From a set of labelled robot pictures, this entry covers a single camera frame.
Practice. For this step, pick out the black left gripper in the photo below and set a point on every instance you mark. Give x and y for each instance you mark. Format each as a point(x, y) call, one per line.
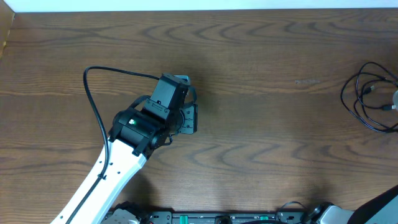
point(189, 119)

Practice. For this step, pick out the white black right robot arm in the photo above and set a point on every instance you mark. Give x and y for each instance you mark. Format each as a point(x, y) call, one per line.
point(379, 210)

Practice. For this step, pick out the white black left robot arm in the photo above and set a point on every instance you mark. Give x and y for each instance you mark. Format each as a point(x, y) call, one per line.
point(149, 123)

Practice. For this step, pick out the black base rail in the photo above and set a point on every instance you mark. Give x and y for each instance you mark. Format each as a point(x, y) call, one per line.
point(167, 217)

